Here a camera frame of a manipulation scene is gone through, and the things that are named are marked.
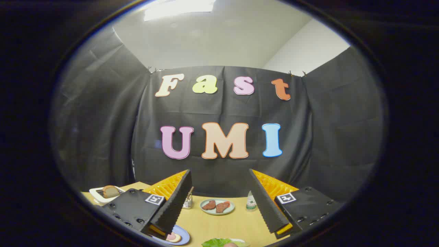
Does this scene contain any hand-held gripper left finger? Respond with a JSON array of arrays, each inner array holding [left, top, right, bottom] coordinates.
[[102, 169, 193, 239]]

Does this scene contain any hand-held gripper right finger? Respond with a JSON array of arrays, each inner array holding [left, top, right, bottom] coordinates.
[[249, 168, 343, 239]]

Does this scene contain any green lettuce leaf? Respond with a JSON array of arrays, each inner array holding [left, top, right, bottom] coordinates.
[[201, 238, 251, 247]]

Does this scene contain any brown bread slice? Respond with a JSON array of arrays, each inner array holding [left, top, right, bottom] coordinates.
[[102, 185, 120, 199]]

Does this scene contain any blue plate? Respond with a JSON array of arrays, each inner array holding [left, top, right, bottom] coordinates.
[[151, 225, 190, 246]]

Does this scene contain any pale green plate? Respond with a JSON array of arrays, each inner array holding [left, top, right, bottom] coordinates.
[[200, 199, 235, 215]]

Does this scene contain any white toaster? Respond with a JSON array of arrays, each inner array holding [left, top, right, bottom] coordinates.
[[89, 186, 126, 206]]

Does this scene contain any ceiling light panel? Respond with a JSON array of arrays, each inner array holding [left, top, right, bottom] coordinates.
[[143, 0, 216, 22]]

